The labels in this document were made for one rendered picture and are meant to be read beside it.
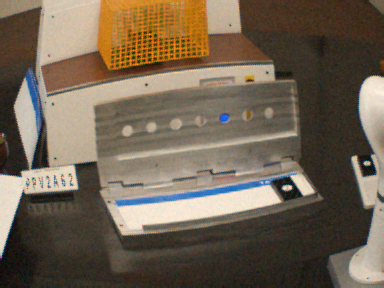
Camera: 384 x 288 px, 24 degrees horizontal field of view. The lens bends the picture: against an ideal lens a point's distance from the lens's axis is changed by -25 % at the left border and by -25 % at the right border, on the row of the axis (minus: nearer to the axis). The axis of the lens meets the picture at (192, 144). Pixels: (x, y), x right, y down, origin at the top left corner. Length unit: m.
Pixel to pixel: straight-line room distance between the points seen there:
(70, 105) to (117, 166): 0.21
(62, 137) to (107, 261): 0.45
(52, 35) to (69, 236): 0.62
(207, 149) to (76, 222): 0.34
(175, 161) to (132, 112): 0.13
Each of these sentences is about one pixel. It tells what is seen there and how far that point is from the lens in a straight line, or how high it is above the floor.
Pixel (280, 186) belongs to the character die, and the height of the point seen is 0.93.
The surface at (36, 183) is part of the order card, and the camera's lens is 2.27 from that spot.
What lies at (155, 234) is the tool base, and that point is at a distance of 2.10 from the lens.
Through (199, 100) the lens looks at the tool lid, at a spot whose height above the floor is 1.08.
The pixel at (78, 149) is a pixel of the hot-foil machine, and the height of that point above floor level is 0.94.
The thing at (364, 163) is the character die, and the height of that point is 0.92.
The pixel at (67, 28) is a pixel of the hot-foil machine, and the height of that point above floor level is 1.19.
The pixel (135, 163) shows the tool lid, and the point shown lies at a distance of 2.23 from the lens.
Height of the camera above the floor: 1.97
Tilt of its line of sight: 25 degrees down
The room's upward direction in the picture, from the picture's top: 1 degrees counter-clockwise
